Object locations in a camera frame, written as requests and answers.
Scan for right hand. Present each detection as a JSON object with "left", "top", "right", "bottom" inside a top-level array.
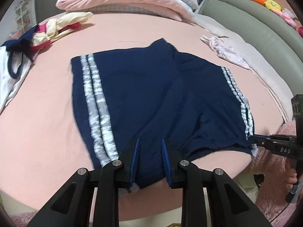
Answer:
[{"left": 284, "top": 168, "right": 297, "bottom": 190}]

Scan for plush toys on headboard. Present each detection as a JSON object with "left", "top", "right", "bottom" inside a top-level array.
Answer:
[{"left": 224, "top": 0, "right": 303, "bottom": 37}]

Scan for white navy-trimmed shirt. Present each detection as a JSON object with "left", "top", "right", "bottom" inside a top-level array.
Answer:
[{"left": 1, "top": 25, "right": 38, "bottom": 111}]

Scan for cream and red garment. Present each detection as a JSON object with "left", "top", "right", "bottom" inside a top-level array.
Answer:
[{"left": 31, "top": 12, "right": 93, "bottom": 51}]

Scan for pink bed sheet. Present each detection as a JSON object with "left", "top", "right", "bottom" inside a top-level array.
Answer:
[{"left": 1, "top": 13, "right": 283, "bottom": 221}]

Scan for navy shorts with silver stripes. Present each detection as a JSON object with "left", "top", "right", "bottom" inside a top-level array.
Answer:
[{"left": 71, "top": 39, "right": 254, "bottom": 188}]

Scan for light pink patterned garment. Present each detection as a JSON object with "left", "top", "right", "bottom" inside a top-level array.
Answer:
[{"left": 200, "top": 35, "right": 250, "bottom": 70}]

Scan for cream white blanket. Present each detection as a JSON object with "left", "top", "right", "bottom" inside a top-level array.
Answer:
[{"left": 193, "top": 14, "right": 293, "bottom": 122}]

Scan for white shelf rack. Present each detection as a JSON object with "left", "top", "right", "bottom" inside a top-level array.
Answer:
[{"left": 15, "top": 1, "right": 31, "bottom": 33}]

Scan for pink fluffy sleeve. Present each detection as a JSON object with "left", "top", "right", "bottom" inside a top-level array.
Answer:
[{"left": 249, "top": 120, "right": 303, "bottom": 222}]

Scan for grey-green padded headboard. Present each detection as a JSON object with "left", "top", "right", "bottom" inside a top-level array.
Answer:
[{"left": 196, "top": 0, "right": 302, "bottom": 93}]

